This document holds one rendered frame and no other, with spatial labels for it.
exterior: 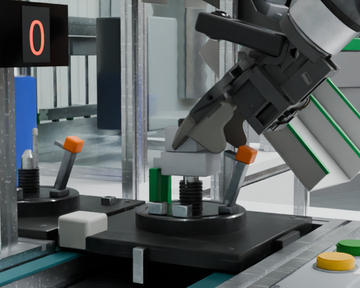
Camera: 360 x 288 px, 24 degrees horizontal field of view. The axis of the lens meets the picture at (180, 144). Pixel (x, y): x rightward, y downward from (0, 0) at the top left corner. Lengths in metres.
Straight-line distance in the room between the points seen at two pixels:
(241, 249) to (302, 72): 0.21
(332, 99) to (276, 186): 1.20
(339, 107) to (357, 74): 5.78
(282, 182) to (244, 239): 1.73
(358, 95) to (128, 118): 6.03
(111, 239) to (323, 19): 0.35
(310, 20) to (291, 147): 0.32
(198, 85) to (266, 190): 0.44
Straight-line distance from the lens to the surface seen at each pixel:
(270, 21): 1.22
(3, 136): 0.95
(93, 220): 1.00
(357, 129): 1.46
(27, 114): 1.93
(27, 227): 1.05
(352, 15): 0.93
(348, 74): 7.18
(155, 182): 1.05
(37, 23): 0.92
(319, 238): 1.05
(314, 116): 1.33
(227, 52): 1.23
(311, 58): 0.95
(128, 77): 1.30
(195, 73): 2.31
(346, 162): 1.31
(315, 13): 0.93
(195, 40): 2.32
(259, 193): 2.52
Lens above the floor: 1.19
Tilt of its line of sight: 6 degrees down
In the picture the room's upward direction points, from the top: straight up
